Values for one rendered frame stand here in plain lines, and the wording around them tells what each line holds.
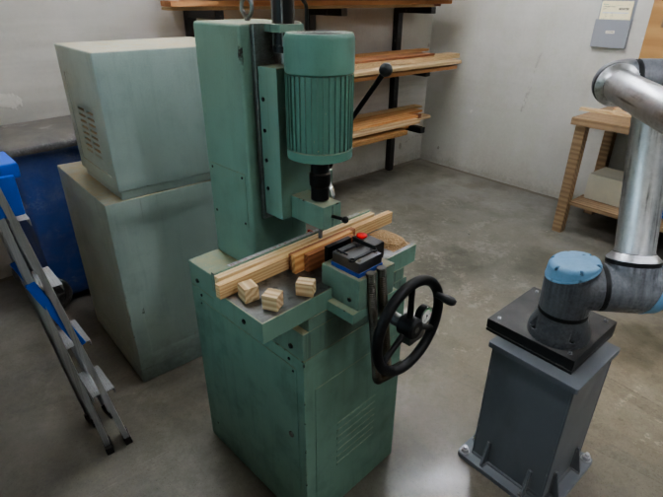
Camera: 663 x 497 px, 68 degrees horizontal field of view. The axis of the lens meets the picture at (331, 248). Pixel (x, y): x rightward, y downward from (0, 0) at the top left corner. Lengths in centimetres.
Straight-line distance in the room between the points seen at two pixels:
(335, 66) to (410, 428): 149
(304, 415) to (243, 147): 78
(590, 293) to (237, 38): 123
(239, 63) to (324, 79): 26
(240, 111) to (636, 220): 118
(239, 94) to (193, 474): 138
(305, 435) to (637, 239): 113
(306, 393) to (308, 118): 74
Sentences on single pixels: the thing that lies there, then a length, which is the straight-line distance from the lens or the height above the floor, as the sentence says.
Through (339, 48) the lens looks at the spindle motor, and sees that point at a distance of 123.
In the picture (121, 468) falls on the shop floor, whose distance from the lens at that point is 217.
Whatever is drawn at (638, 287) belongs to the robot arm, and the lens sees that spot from 170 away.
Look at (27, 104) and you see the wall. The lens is 340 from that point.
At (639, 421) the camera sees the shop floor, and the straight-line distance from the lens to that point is 254.
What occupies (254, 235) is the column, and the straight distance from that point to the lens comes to 152.
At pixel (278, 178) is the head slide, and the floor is 112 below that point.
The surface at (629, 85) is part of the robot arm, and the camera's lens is 146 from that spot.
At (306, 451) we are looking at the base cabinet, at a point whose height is 37.
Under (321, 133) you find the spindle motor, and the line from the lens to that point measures 125.
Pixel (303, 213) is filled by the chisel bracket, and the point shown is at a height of 103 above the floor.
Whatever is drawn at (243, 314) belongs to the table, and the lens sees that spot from 123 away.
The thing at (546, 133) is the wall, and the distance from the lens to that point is 469.
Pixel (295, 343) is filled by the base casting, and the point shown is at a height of 76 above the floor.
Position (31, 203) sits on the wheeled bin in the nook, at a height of 65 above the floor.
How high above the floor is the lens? 159
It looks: 27 degrees down
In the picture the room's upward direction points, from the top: straight up
